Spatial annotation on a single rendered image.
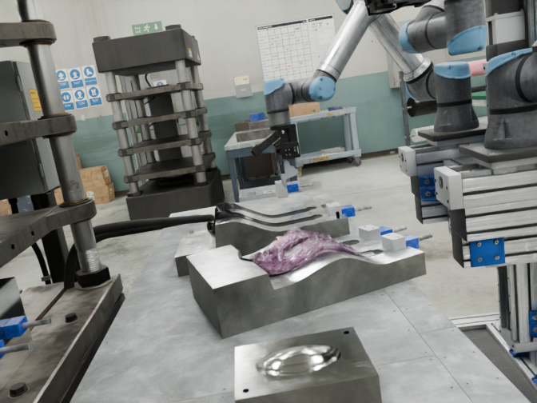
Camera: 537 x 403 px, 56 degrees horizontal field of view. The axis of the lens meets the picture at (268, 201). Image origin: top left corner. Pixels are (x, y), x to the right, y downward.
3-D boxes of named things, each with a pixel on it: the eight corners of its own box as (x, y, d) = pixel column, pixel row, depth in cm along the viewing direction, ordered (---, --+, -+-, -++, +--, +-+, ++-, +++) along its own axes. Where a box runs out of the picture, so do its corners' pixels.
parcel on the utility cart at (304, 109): (316, 116, 761) (314, 97, 755) (321, 117, 729) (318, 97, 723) (289, 120, 756) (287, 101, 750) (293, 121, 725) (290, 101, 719)
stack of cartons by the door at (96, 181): (117, 198, 798) (105, 146, 781) (111, 202, 766) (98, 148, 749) (64, 206, 800) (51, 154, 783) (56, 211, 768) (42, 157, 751)
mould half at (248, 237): (334, 225, 169) (328, 185, 167) (352, 247, 144) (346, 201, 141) (186, 249, 168) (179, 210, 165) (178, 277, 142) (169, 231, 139)
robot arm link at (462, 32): (457, 55, 112) (452, 3, 110) (496, 48, 102) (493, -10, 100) (428, 60, 110) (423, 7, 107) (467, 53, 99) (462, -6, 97)
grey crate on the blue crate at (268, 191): (301, 194, 509) (299, 180, 506) (304, 203, 469) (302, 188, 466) (241, 204, 511) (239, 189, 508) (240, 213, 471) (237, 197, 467)
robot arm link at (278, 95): (290, 76, 166) (265, 80, 163) (295, 109, 168) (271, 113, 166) (281, 77, 173) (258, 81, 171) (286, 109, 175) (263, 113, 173)
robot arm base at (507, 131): (532, 137, 137) (531, 100, 135) (560, 142, 123) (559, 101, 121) (475, 145, 139) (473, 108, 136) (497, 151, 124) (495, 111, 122)
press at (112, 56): (227, 193, 695) (200, 38, 651) (216, 221, 544) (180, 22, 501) (160, 203, 697) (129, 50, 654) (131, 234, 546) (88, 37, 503)
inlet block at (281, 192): (312, 189, 179) (311, 175, 178) (315, 192, 174) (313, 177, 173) (276, 195, 179) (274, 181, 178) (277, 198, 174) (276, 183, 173)
